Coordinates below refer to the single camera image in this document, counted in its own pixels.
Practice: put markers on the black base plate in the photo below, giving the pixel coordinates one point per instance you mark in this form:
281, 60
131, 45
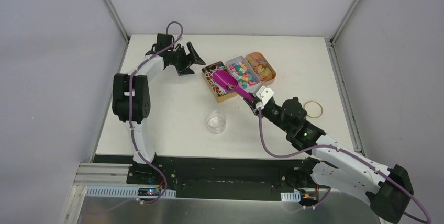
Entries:
235, 179

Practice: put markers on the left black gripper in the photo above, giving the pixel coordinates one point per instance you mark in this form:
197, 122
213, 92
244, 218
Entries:
185, 60

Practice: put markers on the right white cable duct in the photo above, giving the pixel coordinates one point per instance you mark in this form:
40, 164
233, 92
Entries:
294, 196

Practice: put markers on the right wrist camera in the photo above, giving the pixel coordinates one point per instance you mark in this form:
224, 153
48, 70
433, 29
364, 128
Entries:
264, 95

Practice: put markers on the gold tin of lollipops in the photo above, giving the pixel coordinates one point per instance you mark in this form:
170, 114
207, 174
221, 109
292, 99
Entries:
218, 92

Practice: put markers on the clear plastic cup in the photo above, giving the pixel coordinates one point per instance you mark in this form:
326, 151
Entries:
216, 122

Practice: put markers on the pink tin of gummies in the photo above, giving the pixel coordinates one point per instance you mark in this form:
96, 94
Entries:
263, 69

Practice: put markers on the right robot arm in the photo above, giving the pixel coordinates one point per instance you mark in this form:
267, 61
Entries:
386, 190

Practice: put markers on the gold ring lid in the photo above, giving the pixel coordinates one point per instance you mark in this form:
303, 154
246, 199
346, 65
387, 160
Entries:
314, 109

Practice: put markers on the left white cable duct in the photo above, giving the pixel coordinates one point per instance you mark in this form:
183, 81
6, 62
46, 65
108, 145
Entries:
129, 192

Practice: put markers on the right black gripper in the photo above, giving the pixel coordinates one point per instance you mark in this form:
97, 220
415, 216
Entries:
253, 105

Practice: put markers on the white cable duct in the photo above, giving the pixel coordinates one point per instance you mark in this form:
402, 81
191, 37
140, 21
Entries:
129, 192
294, 196

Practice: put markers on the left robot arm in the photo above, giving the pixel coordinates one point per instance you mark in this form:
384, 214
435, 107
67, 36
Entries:
131, 96

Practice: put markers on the white tin of candies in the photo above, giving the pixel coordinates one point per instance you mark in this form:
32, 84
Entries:
242, 71

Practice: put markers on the magenta plastic scoop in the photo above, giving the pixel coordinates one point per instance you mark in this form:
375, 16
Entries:
230, 84

